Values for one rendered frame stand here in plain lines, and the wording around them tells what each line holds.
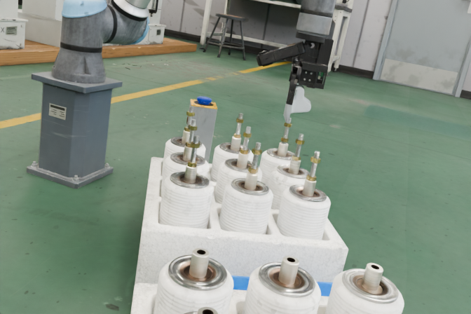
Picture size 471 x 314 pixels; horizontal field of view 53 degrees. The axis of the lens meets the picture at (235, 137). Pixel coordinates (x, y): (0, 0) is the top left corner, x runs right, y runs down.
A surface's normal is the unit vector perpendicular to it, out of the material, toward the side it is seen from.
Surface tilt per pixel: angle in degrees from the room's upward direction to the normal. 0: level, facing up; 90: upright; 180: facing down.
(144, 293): 0
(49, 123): 90
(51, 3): 90
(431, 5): 90
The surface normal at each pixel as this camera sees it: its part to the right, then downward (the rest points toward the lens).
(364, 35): -0.34, 0.20
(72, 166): 0.41, 0.32
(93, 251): 0.17, -0.95
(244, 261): 0.13, 0.29
